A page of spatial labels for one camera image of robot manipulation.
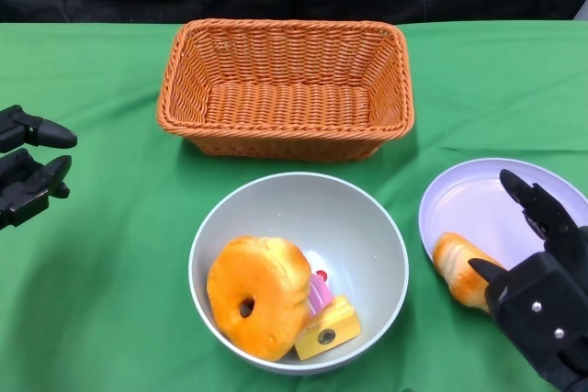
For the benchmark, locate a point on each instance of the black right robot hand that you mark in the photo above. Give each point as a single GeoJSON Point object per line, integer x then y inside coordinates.
{"type": "Point", "coordinates": [546, 213]}

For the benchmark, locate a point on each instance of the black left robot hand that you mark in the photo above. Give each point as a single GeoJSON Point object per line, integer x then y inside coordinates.
{"type": "Point", "coordinates": [23, 190]}

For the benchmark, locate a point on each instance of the orange striped long bread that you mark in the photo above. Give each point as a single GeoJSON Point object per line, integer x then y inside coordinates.
{"type": "Point", "coordinates": [459, 268]}

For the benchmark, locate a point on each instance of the grey round bowl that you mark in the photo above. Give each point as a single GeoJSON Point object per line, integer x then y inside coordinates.
{"type": "Point", "coordinates": [298, 213]}

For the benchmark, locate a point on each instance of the lavender round plate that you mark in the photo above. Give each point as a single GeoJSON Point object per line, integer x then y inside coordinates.
{"type": "Point", "coordinates": [468, 199]}

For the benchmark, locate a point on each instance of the yellow toy cake slice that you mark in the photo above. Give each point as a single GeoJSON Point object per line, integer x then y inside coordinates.
{"type": "Point", "coordinates": [335, 323]}

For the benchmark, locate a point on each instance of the pink white toy cake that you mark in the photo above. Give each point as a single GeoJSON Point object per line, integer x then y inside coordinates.
{"type": "Point", "coordinates": [319, 295]}

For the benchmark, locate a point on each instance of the orange wicker basket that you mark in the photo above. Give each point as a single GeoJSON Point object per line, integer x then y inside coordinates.
{"type": "Point", "coordinates": [285, 107]}

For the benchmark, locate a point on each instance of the green tablecloth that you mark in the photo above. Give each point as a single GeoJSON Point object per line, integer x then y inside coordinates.
{"type": "Point", "coordinates": [92, 89]}

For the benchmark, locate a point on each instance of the grey object behind table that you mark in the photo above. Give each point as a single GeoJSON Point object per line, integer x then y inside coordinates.
{"type": "Point", "coordinates": [582, 14]}

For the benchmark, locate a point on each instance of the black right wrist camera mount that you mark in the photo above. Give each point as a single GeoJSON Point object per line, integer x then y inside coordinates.
{"type": "Point", "coordinates": [537, 323]}

